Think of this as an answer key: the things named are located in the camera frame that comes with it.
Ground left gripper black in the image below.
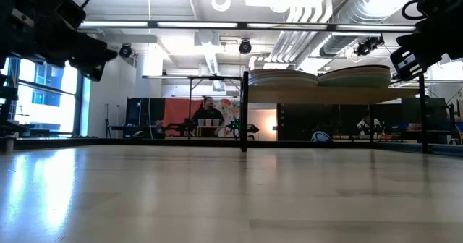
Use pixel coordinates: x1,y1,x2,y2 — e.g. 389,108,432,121
35,0,119,82

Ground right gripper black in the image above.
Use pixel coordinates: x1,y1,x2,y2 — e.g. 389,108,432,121
389,17,463,82

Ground black plate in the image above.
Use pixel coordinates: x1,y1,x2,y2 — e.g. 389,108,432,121
320,64,392,74

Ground green plate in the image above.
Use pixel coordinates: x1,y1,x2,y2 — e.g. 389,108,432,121
317,75,393,89

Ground beige plate stack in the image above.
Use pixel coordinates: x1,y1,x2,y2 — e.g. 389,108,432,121
248,79,319,88

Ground black ceiling spotlight cluster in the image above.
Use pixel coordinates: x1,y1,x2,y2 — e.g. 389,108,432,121
353,35,386,58

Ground large window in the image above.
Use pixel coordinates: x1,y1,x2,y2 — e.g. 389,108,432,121
0,56,85,136

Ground black partition panel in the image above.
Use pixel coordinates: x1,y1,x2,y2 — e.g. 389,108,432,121
125,98,166,139

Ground person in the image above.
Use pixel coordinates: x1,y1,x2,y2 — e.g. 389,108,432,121
356,113,383,136
191,96,226,128

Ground red fabric panel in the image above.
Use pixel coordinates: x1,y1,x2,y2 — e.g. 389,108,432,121
162,98,204,137

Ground rig light bar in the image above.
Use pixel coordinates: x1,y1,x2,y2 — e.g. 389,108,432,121
77,18,417,34

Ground white blue ball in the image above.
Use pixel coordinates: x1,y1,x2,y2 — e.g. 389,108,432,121
310,130,333,143

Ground black cabinet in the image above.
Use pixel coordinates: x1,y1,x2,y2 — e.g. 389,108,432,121
276,103,340,142

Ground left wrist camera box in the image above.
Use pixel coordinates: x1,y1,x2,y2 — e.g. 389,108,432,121
57,0,87,29

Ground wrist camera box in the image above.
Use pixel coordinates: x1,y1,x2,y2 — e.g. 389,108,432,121
417,0,463,19
57,0,87,29

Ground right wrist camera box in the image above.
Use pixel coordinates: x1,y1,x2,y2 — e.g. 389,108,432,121
417,0,463,19

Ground silver ventilation duct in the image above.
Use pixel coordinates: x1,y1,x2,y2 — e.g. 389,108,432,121
318,0,412,59

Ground black wire dish rack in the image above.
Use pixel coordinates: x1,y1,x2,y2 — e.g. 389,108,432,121
240,71,430,153

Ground black aluminium rig frame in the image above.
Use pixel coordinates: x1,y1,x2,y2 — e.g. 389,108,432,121
0,85,463,155

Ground small beige post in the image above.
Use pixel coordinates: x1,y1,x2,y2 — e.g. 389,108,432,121
0,136,15,155

